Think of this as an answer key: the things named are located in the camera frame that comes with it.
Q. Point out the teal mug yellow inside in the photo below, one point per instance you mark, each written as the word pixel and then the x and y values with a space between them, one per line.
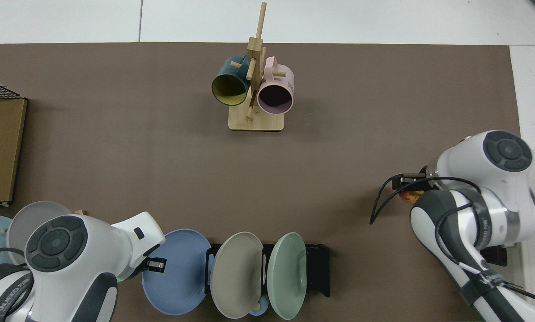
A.
pixel 228 89

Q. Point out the grey plate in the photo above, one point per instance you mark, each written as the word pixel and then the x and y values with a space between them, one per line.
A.
pixel 26 217

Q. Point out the brown table cloth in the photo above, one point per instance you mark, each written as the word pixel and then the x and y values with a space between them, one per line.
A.
pixel 205 179

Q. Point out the red yellow apple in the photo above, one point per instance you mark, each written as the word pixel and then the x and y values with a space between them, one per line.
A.
pixel 410 197

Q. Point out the wooden mug stand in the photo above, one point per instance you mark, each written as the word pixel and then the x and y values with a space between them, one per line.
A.
pixel 256 121

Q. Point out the small blue round thing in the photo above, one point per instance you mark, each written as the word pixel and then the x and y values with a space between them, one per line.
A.
pixel 261 309

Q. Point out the pink mug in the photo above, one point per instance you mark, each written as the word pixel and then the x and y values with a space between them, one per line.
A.
pixel 274 99

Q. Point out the beige plate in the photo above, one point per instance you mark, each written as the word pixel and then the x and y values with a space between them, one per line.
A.
pixel 234 277

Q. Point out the black dish rack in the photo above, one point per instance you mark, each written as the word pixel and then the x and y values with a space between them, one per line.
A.
pixel 317 268

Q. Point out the wooden peg plate stand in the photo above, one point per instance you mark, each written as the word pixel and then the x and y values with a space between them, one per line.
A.
pixel 80 212

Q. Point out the green plate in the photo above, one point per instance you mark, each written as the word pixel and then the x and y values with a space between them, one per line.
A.
pixel 285 277

